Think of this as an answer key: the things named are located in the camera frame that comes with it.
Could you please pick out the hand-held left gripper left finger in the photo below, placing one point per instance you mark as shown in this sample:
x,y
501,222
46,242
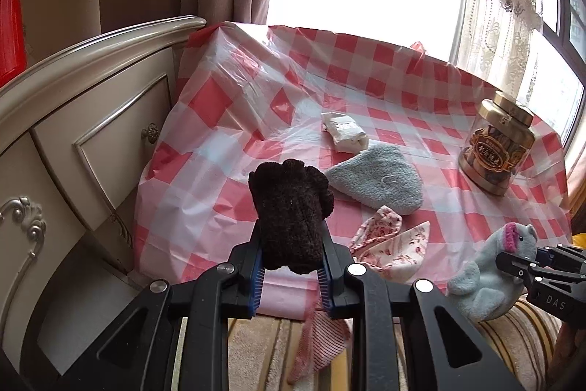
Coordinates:
x,y
255,281

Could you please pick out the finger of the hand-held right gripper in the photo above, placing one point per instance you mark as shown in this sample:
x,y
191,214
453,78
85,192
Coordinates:
x,y
561,259
515,267

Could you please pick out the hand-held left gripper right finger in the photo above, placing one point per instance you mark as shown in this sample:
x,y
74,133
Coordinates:
x,y
323,286

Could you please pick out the grey elephant plush toy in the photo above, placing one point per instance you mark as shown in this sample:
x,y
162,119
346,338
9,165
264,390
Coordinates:
x,y
480,285

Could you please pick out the dark brown knitted glove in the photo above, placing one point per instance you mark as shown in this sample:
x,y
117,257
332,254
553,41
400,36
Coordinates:
x,y
288,212

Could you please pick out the yellow object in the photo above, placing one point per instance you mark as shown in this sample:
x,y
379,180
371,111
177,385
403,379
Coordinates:
x,y
580,240

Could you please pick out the pink striped sock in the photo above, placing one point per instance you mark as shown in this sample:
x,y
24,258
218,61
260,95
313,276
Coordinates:
x,y
318,340

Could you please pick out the pink floral pouch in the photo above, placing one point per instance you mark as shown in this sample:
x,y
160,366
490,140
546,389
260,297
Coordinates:
x,y
393,251

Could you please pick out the gold lid clear jar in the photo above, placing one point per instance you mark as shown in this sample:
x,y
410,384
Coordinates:
x,y
496,148

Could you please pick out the fluffy light blue sock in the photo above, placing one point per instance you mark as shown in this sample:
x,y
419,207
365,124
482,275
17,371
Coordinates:
x,y
380,180

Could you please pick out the small white packet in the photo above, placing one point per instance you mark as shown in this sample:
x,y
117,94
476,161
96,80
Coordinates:
x,y
344,132

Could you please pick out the red white checkered table cover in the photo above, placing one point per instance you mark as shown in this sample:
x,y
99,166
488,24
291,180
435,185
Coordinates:
x,y
238,111

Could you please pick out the brass drawer knob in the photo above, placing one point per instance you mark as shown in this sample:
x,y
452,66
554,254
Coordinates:
x,y
150,132

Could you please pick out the cream wooden cabinet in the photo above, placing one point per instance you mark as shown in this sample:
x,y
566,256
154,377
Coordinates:
x,y
78,107

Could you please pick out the red object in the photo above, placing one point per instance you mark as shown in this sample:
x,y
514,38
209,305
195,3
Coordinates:
x,y
10,33

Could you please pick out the dark window frame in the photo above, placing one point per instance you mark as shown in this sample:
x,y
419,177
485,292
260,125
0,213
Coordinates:
x,y
565,6

